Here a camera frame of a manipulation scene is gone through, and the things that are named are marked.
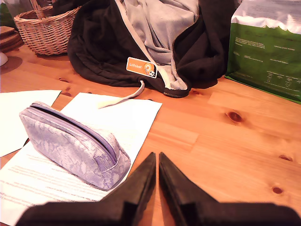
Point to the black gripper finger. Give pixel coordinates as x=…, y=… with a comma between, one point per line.
x=138, y=188
x=176, y=188

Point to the purple lace zip bag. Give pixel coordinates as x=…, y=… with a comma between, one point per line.
x=70, y=146

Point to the green silver pet food bag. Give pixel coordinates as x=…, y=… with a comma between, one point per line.
x=263, y=54

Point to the printed white paper sheet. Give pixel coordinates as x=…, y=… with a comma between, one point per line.
x=131, y=117

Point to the orange rectangular LeRobot patch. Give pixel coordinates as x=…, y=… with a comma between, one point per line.
x=138, y=67

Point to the blank white envelope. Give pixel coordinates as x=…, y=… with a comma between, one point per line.
x=21, y=113

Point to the black jacket grey lining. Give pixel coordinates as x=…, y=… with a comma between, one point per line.
x=101, y=42

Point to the wicker basket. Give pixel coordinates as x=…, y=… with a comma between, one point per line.
x=47, y=35

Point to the round cork coaster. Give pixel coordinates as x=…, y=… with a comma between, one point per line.
x=5, y=30
x=11, y=38
x=14, y=47

